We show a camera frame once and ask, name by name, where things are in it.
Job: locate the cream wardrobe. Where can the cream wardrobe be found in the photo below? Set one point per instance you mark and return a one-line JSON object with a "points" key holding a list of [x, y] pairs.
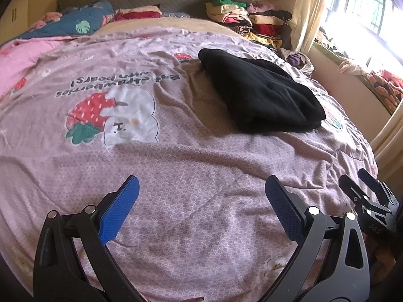
{"points": [[15, 3]]}

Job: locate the red pillow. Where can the red pillow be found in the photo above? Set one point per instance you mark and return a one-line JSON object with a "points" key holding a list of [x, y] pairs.
{"points": [[135, 14]]}

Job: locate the cream curtain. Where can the cream curtain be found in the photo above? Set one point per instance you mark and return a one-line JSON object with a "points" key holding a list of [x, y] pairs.
{"points": [[388, 138], [311, 9]]}

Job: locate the purple strawberry print bed cover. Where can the purple strawberry print bed cover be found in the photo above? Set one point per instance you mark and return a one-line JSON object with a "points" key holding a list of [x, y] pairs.
{"points": [[195, 163]]}

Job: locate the pile of folded clothes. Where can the pile of folded clothes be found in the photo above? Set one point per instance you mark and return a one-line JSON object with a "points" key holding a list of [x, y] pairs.
{"points": [[252, 22]]}

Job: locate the purple crumpled cloth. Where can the purple crumpled cloth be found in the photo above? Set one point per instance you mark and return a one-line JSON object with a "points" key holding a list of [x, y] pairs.
{"points": [[295, 59]]}

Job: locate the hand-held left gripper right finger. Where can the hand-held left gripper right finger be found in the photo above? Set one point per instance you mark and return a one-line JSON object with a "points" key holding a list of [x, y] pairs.
{"points": [[283, 210]]}

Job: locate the black long-sleeved shirt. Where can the black long-sleeved shirt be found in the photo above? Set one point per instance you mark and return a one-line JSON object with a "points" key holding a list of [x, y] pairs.
{"points": [[261, 97]]}

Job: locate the pink quilt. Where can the pink quilt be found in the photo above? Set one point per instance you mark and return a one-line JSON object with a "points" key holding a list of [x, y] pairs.
{"points": [[22, 63]]}

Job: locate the beige bed sheet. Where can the beige bed sheet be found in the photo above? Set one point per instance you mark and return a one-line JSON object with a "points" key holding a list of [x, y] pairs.
{"points": [[176, 25]]}

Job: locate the blue leaf print quilt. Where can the blue leaf print quilt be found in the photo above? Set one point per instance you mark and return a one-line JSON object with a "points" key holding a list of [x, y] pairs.
{"points": [[69, 20]]}

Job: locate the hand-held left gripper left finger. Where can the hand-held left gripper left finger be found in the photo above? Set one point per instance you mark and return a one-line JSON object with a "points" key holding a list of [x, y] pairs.
{"points": [[119, 209]]}

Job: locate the white floral cloth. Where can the white floral cloth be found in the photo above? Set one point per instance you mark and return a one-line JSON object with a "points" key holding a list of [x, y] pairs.
{"points": [[308, 66]]}

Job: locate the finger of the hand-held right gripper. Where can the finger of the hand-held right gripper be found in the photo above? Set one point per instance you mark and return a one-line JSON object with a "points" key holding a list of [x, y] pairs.
{"points": [[354, 192], [376, 185]]}

